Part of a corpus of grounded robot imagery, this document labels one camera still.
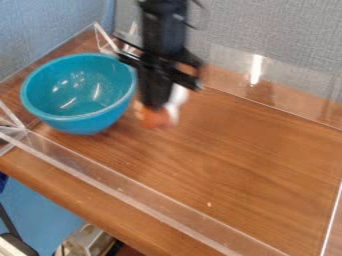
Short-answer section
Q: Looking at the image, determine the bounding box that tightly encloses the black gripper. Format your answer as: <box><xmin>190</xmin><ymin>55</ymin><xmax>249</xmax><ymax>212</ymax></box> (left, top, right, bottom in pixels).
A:
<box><xmin>119</xmin><ymin>0</ymin><xmax>204</xmax><ymax>109</ymax></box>

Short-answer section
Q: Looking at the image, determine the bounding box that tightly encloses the brown and white mushroom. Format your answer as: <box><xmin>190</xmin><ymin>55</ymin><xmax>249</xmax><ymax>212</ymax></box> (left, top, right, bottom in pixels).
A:
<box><xmin>134</xmin><ymin>84</ymin><xmax>189</xmax><ymax>129</ymax></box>

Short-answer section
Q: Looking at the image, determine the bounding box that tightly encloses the blue bowl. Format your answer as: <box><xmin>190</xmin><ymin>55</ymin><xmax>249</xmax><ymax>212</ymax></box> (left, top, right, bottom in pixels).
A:
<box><xmin>20</xmin><ymin>52</ymin><xmax>137</xmax><ymax>135</ymax></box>

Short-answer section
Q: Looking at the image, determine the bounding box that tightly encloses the clear acrylic back barrier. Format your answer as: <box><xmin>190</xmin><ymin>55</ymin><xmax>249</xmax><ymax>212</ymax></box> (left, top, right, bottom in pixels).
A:
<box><xmin>115</xmin><ymin>20</ymin><xmax>342</xmax><ymax>130</ymax></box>

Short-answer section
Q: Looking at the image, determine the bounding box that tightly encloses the clear acrylic barrier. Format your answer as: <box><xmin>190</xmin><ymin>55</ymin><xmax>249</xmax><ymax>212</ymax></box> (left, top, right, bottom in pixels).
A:
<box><xmin>0</xmin><ymin>100</ymin><xmax>289</xmax><ymax>256</ymax></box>
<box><xmin>115</xmin><ymin>20</ymin><xmax>342</xmax><ymax>130</ymax></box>

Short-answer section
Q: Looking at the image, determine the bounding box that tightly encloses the clear acrylic front barrier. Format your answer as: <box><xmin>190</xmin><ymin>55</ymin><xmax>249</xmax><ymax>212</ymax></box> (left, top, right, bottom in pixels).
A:
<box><xmin>0</xmin><ymin>100</ymin><xmax>289</xmax><ymax>256</ymax></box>

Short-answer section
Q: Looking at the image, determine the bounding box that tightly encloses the white object under table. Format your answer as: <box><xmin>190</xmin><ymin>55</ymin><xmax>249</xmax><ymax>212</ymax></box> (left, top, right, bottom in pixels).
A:
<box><xmin>54</xmin><ymin>223</ymin><xmax>117</xmax><ymax>256</ymax></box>

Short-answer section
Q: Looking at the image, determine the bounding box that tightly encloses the black stand leg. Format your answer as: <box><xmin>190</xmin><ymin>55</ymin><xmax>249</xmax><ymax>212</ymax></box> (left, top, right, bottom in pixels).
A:
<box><xmin>0</xmin><ymin>203</ymin><xmax>41</xmax><ymax>256</ymax></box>

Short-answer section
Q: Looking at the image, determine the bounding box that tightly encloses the clear acrylic corner bracket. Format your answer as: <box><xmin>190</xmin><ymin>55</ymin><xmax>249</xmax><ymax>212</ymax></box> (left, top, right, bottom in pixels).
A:
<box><xmin>93</xmin><ymin>22</ymin><xmax>141</xmax><ymax>58</ymax></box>

